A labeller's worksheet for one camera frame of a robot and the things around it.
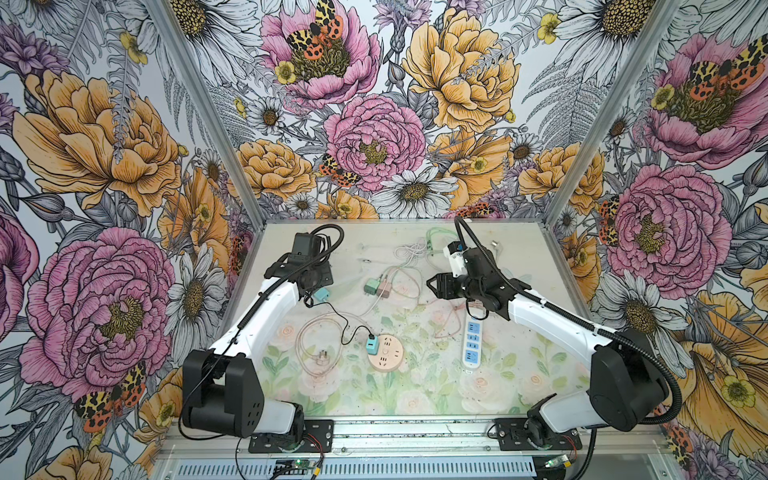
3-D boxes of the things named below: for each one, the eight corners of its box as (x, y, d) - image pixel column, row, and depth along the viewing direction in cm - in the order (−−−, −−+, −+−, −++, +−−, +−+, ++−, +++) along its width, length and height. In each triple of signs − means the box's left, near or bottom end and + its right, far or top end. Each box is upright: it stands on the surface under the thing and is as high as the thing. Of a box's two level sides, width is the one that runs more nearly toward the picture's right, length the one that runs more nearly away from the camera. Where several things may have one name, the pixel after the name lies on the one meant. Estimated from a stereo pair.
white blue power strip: (461, 366, 87) (463, 363, 85) (465, 319, 97) (467, 315, 94) (479, 371, 86) (481, 367, 84) (481, 323, 96) (483, 319, 94)
